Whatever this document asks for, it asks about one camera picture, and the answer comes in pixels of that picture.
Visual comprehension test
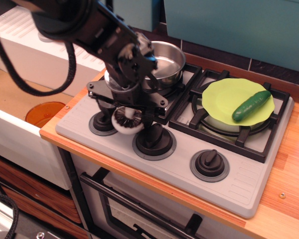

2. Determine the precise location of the wooden drawer front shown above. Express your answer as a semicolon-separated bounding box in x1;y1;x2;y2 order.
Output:
0;156;88;239

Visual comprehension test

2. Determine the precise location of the white brown toy mushroom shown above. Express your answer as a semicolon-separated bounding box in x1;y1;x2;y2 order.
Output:
111;107;144;135

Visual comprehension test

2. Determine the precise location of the black cable lower left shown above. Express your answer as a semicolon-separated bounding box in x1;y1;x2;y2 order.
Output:
0;194;19;239

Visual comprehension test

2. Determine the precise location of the grey toy stove top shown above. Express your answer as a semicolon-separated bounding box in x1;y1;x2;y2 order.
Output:
55;65;295;220

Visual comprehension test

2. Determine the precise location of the oven door with black handle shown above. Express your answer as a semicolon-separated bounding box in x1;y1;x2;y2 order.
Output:
79;167;248;239

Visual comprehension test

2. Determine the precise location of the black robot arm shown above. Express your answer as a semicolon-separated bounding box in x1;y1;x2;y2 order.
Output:
17;0;167;127

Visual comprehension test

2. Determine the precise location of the black braided cable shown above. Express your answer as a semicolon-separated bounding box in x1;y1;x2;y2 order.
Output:
0;4;77;97

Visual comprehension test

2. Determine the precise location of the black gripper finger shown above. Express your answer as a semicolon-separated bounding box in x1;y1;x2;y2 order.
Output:
97;100;117;122
142;109;155;128

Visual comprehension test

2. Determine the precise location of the black right stove knob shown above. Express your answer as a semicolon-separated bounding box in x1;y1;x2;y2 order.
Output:
190;149;230;183

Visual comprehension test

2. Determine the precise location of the green toy pickle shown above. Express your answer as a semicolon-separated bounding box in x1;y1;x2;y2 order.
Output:
232;91;272;122

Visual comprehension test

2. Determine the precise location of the stainless steel pot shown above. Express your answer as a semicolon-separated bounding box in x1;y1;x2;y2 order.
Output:
151;41;186;90

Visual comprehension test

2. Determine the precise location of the black burner grate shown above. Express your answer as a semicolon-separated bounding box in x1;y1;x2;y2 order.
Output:
169;70;293;163
88;61;203;125

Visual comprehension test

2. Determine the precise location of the black middle stove knob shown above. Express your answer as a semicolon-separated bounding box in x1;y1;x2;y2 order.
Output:
132;123;177;161

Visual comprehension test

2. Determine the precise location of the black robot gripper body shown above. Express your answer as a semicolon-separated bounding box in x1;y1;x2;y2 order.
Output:
87;74;168;112

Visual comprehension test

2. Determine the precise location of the orange plastic sink drain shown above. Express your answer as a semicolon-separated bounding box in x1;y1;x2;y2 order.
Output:
25;102;65;128

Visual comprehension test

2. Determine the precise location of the lime green plate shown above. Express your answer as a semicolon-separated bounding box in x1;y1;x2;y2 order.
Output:
202;78;275;126

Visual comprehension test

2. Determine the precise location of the black left burner grate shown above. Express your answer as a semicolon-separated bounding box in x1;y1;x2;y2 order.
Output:
88;61;203;125

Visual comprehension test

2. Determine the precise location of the black stove knob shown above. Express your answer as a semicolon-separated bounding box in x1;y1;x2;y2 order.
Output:
132;123;177;161
89;112;118;136
190;149;230;183

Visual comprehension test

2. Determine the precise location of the grey toy faucet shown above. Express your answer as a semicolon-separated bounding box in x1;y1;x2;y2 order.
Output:
38;32;54;43

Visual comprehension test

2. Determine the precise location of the black right burner grate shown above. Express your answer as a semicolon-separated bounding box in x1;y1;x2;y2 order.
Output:
169;70;293;163

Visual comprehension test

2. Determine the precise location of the white toy sink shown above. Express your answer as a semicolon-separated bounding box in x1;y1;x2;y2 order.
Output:
0;0;105;190

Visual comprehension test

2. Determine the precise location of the black left stove knob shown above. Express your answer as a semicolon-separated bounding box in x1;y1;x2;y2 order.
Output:
89;112;118;136

